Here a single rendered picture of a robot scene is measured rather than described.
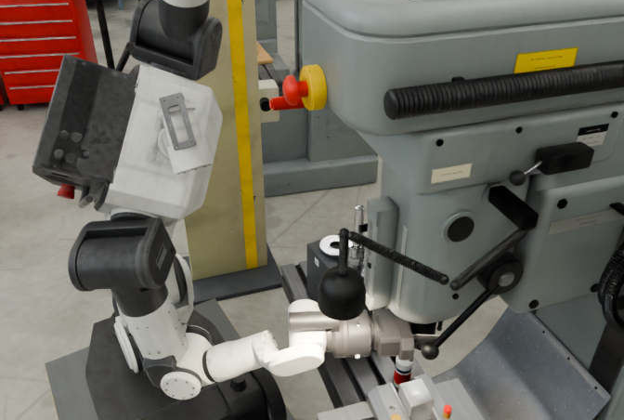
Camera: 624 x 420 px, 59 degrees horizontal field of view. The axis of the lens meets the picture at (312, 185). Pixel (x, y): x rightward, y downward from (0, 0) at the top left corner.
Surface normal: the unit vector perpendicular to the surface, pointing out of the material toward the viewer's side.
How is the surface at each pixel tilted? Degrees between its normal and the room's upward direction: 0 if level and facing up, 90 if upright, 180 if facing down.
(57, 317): 0
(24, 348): 0
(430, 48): 90
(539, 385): 62
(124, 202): 95
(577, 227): 90
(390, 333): 0
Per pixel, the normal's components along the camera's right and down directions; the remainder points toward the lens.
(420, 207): -0.69, 0.37
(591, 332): -0.95, 0.16
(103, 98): 0.44, -0.08
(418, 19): 0.29, 0.05
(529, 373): -0.84, -0.25
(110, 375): 0.00, -0.85
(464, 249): 0.32, 0.49
